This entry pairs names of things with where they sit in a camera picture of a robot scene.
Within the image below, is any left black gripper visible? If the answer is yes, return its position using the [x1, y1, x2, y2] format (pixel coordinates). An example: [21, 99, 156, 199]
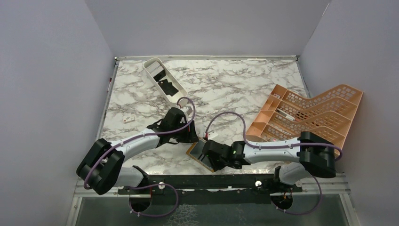
[170, 120, 199, 143]

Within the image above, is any yellow leather card holder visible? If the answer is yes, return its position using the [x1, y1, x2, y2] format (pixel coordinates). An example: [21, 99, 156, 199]
[186, 138, 214, 172]

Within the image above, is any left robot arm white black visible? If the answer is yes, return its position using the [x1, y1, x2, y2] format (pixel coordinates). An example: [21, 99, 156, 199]
[76, 107, 199, 195]

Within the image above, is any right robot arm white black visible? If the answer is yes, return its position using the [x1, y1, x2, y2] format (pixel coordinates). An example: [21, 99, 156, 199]
[202, 131, 338, 192]

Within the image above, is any white oblong card tray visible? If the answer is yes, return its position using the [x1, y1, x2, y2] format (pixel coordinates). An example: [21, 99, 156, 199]
[143, 57, 188, 106]

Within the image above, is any stack of cards in tray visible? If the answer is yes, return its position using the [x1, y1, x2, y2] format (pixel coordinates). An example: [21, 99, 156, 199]
[146, 61, 166, 82]

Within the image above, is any small white red tag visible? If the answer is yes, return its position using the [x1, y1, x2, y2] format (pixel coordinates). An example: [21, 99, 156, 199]
[123, 115, 136, 123]

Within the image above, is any orange plastic file rack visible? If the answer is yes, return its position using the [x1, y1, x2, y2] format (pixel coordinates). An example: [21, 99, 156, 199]
[246, 84, 363, 148]

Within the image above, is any white marker in rack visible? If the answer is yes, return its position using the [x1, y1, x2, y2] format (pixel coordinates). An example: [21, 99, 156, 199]
[276, 109, 296, 121]

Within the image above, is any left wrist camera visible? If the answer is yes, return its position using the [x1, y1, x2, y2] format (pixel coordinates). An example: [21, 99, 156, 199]
[181, 106, 193, 117]

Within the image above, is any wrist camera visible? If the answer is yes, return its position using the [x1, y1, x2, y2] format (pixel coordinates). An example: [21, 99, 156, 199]
[181, 106, 193, 117]
[205, 131, 218, 140]

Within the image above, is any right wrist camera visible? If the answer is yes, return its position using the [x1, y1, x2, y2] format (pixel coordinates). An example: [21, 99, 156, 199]
[205, 131, 218, 140]

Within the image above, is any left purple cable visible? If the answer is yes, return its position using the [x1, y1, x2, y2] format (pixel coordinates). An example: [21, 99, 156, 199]
[83, 97, 196, 218]

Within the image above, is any purple cable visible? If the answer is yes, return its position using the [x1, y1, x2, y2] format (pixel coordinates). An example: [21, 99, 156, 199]
[204, 112, 343, 217]
[83, 97, 196, 218]

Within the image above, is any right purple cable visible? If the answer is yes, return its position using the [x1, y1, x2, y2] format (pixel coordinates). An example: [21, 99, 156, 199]
[204, 112, 343, 217]

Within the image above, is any black metal base rail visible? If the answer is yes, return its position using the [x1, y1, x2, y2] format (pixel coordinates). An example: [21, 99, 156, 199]
[115, 166, 302, 205]

